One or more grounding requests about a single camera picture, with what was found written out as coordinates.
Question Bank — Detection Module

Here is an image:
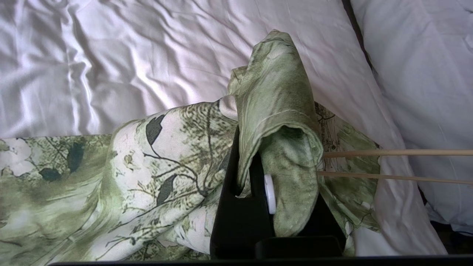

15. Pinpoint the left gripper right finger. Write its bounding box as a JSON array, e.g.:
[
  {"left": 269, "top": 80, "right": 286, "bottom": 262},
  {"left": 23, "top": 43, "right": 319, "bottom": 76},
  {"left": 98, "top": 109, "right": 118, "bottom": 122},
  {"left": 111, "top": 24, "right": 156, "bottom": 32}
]
[{"left": 307, "top": 193, "right": 347, "bottom": 257}]

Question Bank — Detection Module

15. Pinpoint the white pillow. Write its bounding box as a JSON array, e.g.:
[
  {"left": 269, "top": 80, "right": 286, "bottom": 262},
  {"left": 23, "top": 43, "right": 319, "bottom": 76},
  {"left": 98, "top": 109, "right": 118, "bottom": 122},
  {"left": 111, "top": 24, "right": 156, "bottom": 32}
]
[{"left": 350, "top": 0, "right": 473, "bottom": 236}]

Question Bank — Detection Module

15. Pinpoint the white bed duvet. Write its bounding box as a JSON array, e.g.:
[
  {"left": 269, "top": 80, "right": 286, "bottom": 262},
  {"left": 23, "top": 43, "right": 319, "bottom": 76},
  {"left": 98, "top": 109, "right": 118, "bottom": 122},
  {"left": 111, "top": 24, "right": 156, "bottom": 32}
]
[{"left": 0, "top": 0, "right": 448, "bottom": 257}]

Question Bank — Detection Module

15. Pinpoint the green floral shirt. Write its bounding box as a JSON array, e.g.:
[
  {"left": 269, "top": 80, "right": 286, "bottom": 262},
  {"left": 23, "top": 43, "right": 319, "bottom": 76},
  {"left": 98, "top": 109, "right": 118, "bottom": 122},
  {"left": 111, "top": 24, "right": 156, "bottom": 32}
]
[{"left": 0, "top": 30, "right": 382, "bottom": 263}]

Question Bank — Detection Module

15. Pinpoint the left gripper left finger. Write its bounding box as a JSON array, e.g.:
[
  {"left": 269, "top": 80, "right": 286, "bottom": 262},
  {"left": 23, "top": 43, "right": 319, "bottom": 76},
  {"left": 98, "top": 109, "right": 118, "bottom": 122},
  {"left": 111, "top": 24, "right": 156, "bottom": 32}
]
[{"left": 210, "top": 126, "right": 276, "bottom": 259}]

